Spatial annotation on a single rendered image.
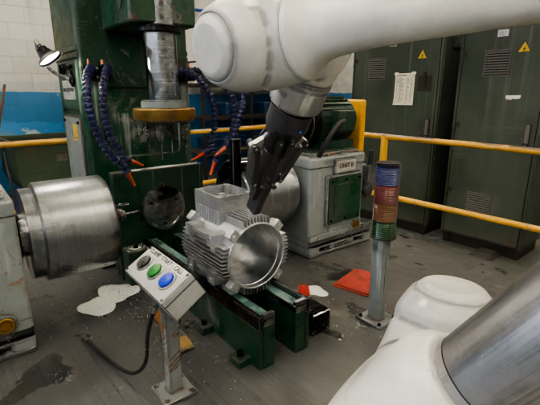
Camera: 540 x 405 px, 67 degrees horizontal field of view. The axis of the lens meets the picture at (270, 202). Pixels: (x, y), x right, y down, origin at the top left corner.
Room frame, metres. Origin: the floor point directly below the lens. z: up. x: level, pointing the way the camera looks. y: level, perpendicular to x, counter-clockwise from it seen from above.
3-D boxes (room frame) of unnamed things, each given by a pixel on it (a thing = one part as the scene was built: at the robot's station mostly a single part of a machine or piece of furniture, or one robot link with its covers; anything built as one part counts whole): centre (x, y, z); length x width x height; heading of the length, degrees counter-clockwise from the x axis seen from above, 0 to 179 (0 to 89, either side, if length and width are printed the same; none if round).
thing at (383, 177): (0.97, -0.28, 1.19); 0.06 x 0.06 x 0.04
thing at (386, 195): (0.97, -0.28, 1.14); 0.06 x 0.06 x 0.04
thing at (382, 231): (0.97, -0.28, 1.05); 0.06 x 0.06 x 0.04
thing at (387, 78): (4.37, -1.37, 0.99); 1.02 x 0.49 x 1.98; 40
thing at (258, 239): (0.96, 0.09, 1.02); 0.20 x 0.19 x 0.19; 38
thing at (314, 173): (1.58, -0.18, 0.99); 0.35 x 0.31 x 0.37; 128
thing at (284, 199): (1.42, 0.03, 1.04); 0.41 x 0.25 x 0.25; 128
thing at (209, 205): (0.99, 0.11, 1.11); 0.12 x 0.11 x 0.07; 38
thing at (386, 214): (0.97, -0.28, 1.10); 0.06 x 0.06 x 0.04
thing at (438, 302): (0.54, -0.26, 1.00); 0.18 x 0.16 x 0.22; 142
